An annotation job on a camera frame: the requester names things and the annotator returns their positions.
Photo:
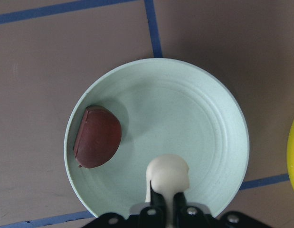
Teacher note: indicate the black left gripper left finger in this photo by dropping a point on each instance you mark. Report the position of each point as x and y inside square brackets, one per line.
[158, 209]

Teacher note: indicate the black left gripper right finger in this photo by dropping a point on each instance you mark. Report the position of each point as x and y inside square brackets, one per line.
[179, 203]

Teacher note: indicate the white half-round bun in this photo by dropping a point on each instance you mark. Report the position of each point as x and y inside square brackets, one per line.
[167, 175]

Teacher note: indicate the brown half-round bun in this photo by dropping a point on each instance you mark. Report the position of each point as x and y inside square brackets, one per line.
[98, 137]

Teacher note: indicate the light green round plate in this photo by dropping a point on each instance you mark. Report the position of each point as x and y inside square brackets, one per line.
[164, 106]

